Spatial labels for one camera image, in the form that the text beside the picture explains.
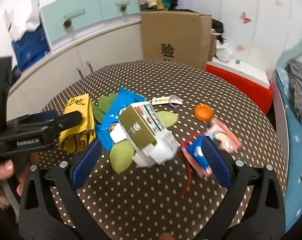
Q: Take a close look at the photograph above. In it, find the teal drawer cabinet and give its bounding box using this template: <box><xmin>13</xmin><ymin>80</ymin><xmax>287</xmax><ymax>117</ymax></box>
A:
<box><xmin>41</xmin><ymin>0</ymin><xmax>140</xmax><ymax>43</ymax></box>

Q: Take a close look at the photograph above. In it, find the yellow paper bag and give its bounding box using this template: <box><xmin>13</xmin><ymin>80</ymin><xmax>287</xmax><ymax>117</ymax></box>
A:
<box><xmin>59</xmin><ymin>93</ymin><xmax>96</xmax><ymax>154</ymax></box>

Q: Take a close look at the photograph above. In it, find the gold white box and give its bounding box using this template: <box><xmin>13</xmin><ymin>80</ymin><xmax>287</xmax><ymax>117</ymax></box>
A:
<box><xmin>110</xmin><ymin>101</ymin><xmax>179</xmax><ymax>167</ymax></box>

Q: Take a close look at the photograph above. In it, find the teal bed mattress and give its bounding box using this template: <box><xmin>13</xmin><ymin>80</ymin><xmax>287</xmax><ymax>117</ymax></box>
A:
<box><xmin>275</xmin><ymin>68</ymin><xmax>302</xmax><ymax>231</ymax></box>

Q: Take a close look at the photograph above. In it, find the white label strip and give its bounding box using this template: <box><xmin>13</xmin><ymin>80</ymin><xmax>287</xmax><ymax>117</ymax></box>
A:
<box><xmin>151</xmin><ymin>95</ymin><xmax>183</xmax><ymax>105</ymax></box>

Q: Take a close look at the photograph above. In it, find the brown polka dot tablecloth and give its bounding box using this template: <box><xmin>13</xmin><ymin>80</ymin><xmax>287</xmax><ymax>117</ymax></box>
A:
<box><xmin>43</xmin><ymin>61</ymin><xmax>286</xmax><ymax>239</ymax></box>

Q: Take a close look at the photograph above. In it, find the blue snack bag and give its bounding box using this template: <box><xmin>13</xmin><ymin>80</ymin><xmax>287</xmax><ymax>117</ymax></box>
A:
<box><xmin>94</xmin><ymin>87</ymin><xmax>145</xmax><ymax>151</ymax></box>

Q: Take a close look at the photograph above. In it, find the red covered bench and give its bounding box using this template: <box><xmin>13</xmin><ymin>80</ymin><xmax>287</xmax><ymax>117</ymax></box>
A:
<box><xmin>206</xmin><ymin>57</ymin><xmax>273</xmax><ymax>114</ymax></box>

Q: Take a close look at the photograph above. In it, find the purple hair tie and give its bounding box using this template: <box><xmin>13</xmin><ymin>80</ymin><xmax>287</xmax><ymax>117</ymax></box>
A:
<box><xmin>168</xmin><ymin>94</ymin><xmax>181</xmax><ymax>108</ymax></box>

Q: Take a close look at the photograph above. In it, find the white plastic bag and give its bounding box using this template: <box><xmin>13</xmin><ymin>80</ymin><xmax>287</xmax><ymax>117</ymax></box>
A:
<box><xmin>215</xmin><ymin>39</ymin><xmax>233</xmax><ymax>63</ymax></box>

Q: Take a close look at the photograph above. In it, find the blue storage bag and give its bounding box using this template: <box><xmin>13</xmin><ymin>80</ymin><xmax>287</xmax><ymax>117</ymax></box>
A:
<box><xmin>11</xmin><ymin>24</ymin><xmax>50</xmax><ymax>72</ymax></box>

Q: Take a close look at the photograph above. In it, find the red string strip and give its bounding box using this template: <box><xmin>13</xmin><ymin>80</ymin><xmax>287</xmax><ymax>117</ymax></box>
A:
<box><xmin>179</xmin><ymin>133</ymin><xmax>205</xmax><ymax>198</ymax></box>

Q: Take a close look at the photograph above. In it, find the green felt leaf coaster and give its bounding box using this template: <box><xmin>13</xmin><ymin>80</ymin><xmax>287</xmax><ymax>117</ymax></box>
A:
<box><xmin>93</xmin><ymin>88</ymin><xmax>179</xmax><ymax>173</ymax></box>

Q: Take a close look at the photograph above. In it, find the pink blue snack wrapper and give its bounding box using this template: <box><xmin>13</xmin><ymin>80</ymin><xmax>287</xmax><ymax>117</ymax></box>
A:
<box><xmin>186</xmin><ymin>118</ymin><xmax>242</xmax><ymax>177</ymax></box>

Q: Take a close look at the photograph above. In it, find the person's left hand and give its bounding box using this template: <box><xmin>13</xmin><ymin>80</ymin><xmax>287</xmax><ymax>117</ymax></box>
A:
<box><xmin>0</xmin><ymin>153</ymin><xmax>39</xmax><ymax>209</ymax></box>

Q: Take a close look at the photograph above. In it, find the small brown cardboard box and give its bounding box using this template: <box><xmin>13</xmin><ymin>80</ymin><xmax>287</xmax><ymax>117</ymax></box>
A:
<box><xmin>207</xmin><ymin>35</ymin><xmax>216</xmax><ymax>61</ymax></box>

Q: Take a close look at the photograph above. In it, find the folded grey blanket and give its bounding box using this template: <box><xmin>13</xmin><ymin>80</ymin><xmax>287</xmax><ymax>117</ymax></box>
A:
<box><xmin>287</xmin><ymin>60</ymin><xmax>302</xmax><ymax>123</ymax></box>

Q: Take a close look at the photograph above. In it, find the large brown cardboard box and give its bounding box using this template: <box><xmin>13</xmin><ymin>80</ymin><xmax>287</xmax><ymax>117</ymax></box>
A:
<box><xmin>141</xmin><ymin>11</ymin><xmax>212</xmax><ymax>70</ymax></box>

